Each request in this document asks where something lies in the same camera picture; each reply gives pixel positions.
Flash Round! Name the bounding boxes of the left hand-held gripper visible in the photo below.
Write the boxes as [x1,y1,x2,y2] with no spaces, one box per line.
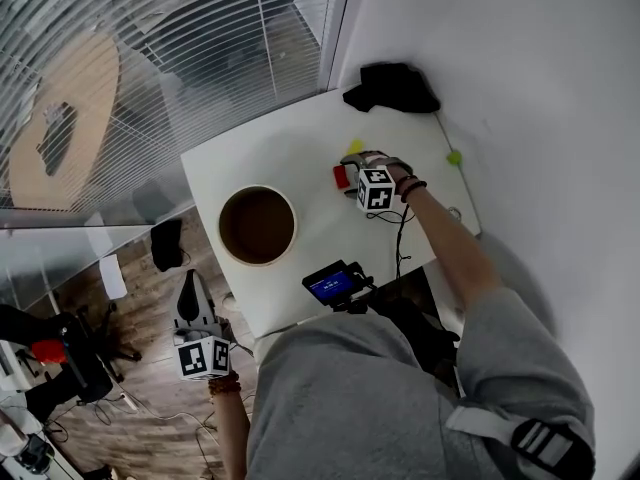
[172,269,234,382]

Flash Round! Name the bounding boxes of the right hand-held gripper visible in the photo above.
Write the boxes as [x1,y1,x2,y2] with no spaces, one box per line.
[339,151,397,214]

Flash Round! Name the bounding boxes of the person's left forearm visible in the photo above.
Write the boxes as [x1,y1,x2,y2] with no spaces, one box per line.
[212,390,252,480]

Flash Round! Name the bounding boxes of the person's right forearm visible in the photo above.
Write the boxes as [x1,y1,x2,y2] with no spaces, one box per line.
[402,185,503,314]

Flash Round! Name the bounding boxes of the person's right hand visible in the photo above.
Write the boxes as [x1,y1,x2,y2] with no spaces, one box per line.
[387,156,416,185]

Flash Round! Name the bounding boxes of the black wrist band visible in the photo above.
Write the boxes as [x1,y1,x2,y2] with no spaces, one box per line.
[394,174,429,204]

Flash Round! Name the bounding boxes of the black bag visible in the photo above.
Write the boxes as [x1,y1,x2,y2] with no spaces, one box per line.
[149,217,185,273]

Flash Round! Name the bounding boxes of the black cloth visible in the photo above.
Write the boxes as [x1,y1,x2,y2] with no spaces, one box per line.
[342,61,442,115]

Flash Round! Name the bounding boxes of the white round bucket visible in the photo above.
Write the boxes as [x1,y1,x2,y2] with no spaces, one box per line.
[217,183,299,269]

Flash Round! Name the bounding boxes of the black phone with blue screen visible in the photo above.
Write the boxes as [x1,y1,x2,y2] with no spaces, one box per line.
[301,259,377,315]

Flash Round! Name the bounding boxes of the black swivel office chair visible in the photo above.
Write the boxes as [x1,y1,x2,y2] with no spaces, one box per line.
[0,302,144,404]

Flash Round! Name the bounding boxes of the red object on chair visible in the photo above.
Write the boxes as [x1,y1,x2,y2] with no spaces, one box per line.
[30,338,69,366]

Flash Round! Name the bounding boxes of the person's grey sweatshirt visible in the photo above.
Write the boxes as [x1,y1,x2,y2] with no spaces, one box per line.
[246,287,597,480]

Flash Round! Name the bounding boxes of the black meeting room chairs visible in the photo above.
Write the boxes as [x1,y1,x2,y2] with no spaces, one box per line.
[119,0,301,94]

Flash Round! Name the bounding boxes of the black gear pile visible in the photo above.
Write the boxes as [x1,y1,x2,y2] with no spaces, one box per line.
[14,432,56,475]

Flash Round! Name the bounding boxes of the round wooden meeting table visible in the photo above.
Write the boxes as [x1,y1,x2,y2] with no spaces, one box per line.
[8,30,122,213]

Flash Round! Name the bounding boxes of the white window blinds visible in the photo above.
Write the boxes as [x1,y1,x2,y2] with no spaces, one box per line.
[0,0,357,214]

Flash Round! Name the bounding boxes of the brown beaded bracelet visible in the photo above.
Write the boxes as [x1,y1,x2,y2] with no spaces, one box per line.
[207,370,242,397]

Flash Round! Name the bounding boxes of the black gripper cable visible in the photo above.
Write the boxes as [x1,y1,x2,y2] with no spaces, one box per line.
[366,202,417,280]

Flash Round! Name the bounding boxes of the white strap with black buckle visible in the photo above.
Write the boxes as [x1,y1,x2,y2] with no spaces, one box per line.
[444,405,597,480]

